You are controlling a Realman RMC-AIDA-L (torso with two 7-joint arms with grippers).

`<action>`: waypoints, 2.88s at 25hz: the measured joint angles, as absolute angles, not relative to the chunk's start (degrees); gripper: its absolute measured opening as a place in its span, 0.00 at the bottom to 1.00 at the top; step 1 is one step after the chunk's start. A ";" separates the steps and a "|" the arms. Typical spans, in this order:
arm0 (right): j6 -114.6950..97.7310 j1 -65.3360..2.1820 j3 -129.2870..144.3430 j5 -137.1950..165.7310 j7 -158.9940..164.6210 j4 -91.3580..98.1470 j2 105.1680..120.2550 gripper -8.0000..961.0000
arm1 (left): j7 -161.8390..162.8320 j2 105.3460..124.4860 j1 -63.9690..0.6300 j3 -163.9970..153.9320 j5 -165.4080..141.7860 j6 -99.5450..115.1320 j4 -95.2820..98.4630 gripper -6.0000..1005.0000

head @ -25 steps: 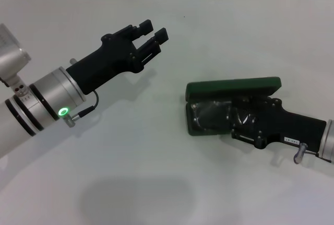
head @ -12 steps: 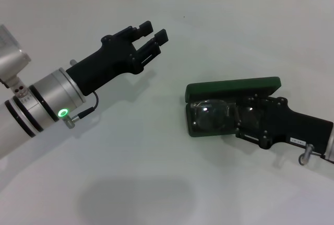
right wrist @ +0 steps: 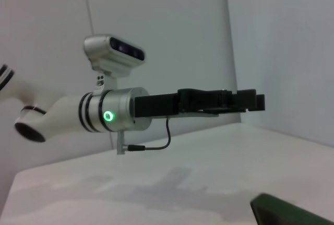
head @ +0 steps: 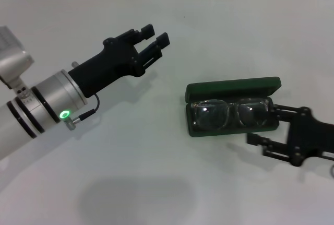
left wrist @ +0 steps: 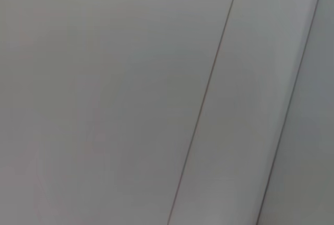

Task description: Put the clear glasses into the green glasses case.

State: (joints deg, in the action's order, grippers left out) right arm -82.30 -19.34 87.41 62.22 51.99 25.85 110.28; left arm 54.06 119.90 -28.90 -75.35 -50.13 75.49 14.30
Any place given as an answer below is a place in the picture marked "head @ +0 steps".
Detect clear frame glasses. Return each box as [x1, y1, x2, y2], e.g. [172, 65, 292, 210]
[189, 97, 270, 127]

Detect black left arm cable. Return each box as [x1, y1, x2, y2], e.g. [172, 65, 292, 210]
[64, 93, 101, 132]

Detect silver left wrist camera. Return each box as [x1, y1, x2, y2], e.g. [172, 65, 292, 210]
[0, 26, 35, 90]

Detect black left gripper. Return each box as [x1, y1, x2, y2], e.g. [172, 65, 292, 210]
[67, 23, 172, 99]

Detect green glasses case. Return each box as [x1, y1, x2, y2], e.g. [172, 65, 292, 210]
[184, 76, 282, 138]

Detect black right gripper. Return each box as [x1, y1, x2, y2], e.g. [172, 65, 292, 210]
[246, 103, 334, 168]

